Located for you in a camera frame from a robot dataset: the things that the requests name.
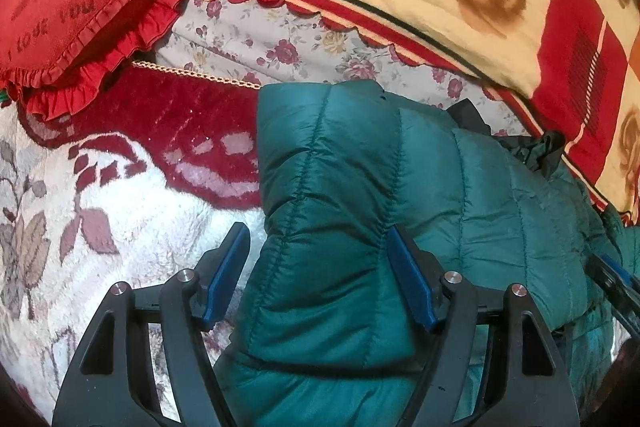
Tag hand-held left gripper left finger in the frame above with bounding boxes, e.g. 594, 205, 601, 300
52, 223, 251, 427

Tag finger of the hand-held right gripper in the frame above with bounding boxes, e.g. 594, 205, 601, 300
585, 252, 640, 338

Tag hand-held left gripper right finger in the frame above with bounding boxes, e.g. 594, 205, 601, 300
387, 225, 581, 427

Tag green puffer jacket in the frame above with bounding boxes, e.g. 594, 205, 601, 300
215, 82, 640, 427

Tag plush red white floral blanket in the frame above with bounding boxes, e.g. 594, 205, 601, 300
0, 62, 273, 423

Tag floral bedsheet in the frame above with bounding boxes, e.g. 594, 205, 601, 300
155, 0, 521, 138

